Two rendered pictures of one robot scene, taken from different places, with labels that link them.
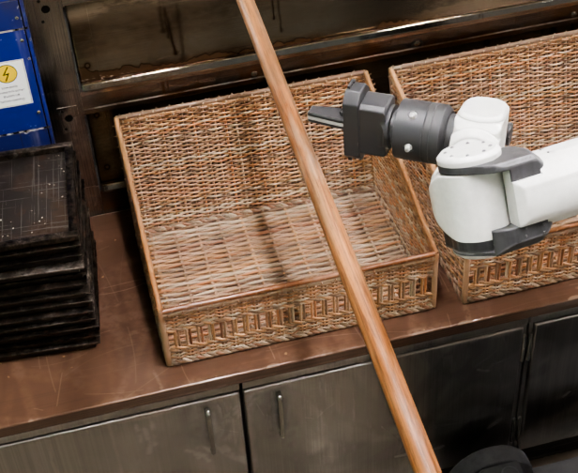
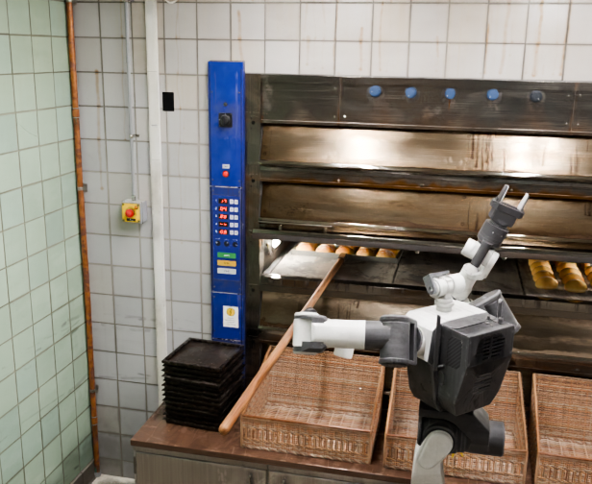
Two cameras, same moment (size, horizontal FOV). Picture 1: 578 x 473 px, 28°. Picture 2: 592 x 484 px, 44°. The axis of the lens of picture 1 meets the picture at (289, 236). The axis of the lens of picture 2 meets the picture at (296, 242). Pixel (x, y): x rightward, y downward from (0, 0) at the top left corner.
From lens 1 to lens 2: 1.39 m
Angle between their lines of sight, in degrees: 35
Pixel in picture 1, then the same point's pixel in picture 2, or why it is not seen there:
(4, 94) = (228, 320)
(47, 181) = (225, 353)
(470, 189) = (299, 324)
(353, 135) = not seen: hidden behind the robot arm
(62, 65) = (255, 316)
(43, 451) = (177, 467)
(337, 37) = not seen: hidden behind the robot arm
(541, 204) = (319, 333)
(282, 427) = not seen: outside the picture
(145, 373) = (230, 446)
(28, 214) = (209, 360)
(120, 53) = (278, 318)
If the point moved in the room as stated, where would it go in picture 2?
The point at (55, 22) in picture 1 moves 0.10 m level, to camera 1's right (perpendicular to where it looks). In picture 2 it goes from (256, 296) to (275, 300)
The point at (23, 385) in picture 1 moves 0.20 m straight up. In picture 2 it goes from (182, 434) to (181, 392)
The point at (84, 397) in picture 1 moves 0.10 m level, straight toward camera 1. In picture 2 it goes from (201, 446) to (194, 458)
